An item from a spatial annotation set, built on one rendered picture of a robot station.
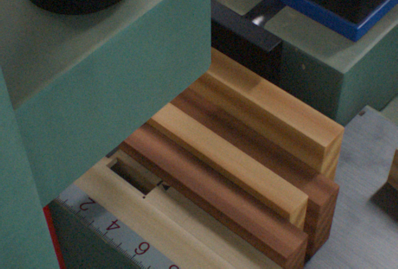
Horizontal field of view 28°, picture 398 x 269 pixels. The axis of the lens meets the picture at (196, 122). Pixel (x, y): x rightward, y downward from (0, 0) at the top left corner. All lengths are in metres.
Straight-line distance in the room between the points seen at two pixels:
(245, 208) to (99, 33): 0.14
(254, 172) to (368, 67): 0.12
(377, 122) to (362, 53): 0.06
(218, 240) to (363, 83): 0.15
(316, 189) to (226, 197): 0.05
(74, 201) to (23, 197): 0.14
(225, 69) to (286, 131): 0.05
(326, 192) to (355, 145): 0.10
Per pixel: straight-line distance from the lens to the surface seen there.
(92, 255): 0.44
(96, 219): 0.42
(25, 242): 0.30
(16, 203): 0.29
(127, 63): 0.35
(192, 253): 0.41
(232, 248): 0.42
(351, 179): 0.50
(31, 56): 0.33
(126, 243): 0.41
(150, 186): 0.45
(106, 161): 0.46
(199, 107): 0.46
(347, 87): 0.49
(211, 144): 0.44
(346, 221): 0.48
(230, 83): 0.44
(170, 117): 0.45
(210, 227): 0.43
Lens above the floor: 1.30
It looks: 50 degrees down
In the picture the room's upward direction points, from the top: 1 degrees counter-clockwise
